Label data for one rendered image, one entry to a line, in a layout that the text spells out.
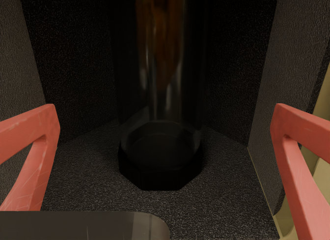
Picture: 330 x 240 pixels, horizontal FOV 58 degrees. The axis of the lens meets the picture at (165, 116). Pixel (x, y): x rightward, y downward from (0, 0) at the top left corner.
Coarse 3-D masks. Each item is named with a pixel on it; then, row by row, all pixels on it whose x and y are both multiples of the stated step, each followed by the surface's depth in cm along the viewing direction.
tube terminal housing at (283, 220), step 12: (324, 84) 22; (324, 96) 22; (324, 108) 23; (312, 156) 26; (312, 168) 26; (324, 168) 23; (324, 180) 23; (324, 192) 24; (288, 204) 29; (276, 216) 30; (288, 216) 30; (276, 228) 29; (288, 228) 29
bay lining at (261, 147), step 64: (0, 0) 25; (64, 0) 32; (256, 0) 30; (320, 0) 21; (0, 64) 25; (64, 64) 35; (256, 64) 33; (320, 64) 21; (64, 128) 38; (256, 128) 35; (0, 192) 25
